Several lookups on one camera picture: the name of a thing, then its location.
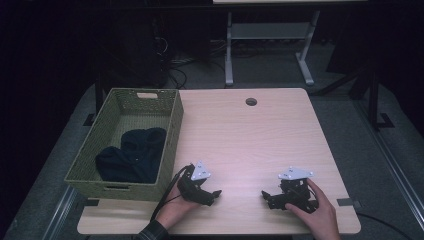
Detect black floor cables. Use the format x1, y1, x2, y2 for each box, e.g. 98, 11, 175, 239
151, 34, 228, 90

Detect white metal-framed desk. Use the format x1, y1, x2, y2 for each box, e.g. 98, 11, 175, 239
212, 0, 368, 88

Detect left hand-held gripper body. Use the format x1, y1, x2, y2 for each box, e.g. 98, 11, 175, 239
176, 160, 212, 205

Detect person's right hand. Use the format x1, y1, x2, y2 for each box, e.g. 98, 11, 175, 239
284, 178, 342, 240

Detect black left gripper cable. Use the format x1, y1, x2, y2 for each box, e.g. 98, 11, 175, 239
149, 164, 195, 223

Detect dark navy cloth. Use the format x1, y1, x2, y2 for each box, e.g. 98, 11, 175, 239
95, 126, 168, 185

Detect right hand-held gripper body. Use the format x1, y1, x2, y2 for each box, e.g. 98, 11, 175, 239
276, 166, 320, 215

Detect dark computer case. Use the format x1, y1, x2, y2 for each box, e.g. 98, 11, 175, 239
99, 9, 169, 90

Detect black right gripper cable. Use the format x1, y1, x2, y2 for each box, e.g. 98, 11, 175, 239
355, 212, 416, 240

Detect grey tape strip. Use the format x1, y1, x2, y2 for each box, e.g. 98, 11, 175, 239
336, 197, 362, 208

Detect metal floor rail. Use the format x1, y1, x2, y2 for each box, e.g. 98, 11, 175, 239
352, 98, 424, 223
42, 185, 78, 240

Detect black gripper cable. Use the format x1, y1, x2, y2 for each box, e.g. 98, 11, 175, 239
355, 212, 416, 240
149, 164, 195, 223

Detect person's left hand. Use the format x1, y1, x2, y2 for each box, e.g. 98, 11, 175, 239
154, 179, 202, 231

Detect black metal stand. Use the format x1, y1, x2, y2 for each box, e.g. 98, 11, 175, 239
365, 71, 396, 132
82, 78, 105, 127

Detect green woven basket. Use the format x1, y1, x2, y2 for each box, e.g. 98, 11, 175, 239
63, 87, 185, 203

